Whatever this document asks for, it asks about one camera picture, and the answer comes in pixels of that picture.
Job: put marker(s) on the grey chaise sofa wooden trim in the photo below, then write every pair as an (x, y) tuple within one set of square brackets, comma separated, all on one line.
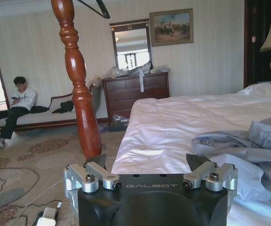
[(52, 113)]

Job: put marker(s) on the blue items on floor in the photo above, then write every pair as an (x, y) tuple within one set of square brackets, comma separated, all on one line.
[(117, 123)]

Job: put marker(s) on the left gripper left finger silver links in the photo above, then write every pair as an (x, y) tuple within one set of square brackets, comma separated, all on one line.
[(91, 173)]

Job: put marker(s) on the black garment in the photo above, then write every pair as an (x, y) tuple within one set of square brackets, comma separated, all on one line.
[(64, 106)]

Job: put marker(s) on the bed with white sheet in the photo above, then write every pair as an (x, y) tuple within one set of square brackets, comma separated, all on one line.
[(187, 127)]

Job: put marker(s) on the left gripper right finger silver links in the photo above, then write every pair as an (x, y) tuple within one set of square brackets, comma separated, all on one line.
[(208, 171)]

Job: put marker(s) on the clutter of plastic bags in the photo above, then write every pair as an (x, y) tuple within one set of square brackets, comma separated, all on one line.
[(140, 69)]

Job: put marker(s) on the dark wooden dresser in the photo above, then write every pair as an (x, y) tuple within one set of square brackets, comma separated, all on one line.
[(135, 94)]

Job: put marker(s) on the turned red wooden stand pole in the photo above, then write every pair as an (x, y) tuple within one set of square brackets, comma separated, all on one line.
[(78, 77)]

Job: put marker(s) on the patterned beige carpet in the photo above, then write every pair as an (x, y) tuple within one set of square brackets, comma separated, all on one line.
[(29, 169)]

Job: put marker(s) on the light blue shirt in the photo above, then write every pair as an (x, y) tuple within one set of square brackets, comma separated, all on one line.
[(248, 153)]

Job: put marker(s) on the dark framed wall mirror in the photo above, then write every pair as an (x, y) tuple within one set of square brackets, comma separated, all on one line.
[(131, 44)]

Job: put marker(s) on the gold framed painting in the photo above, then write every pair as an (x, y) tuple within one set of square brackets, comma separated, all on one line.
[(171, 27)]

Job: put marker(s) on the person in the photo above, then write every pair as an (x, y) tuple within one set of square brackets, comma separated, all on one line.
[(17, 106)]

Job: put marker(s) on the white power adapter box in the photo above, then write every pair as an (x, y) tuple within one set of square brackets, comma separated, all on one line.
[(46, 217)]

